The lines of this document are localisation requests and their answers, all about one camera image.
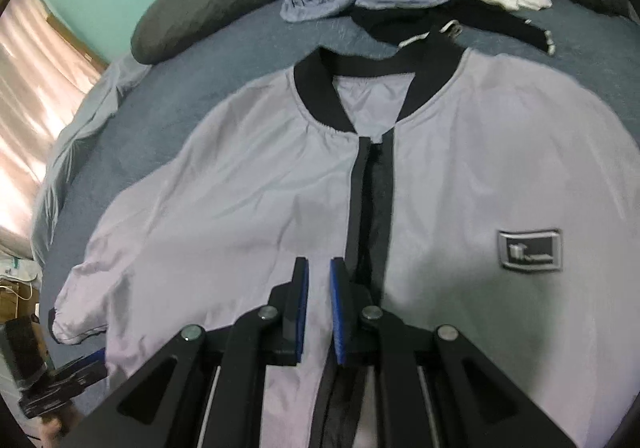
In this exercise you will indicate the person's left hand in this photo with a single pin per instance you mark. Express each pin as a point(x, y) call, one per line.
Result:
point(52, 430)

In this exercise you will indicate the pink curtain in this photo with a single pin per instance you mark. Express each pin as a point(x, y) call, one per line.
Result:
point(35, 103)

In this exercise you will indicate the black garment with white stripe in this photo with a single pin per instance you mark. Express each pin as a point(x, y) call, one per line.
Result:
point(475, 25)

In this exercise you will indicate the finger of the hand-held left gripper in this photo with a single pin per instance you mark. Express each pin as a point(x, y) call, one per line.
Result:
point(87, 358)

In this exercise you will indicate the light grey blanket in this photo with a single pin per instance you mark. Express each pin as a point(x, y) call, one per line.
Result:
point(80, 138)

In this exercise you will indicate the grey jacket with black trim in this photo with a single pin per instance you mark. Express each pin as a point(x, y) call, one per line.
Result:
point(250, 203)

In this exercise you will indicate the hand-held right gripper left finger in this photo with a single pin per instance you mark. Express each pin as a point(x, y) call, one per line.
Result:
point(301, 313)

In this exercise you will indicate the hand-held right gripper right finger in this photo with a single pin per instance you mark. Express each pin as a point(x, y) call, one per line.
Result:
point(339, 313)

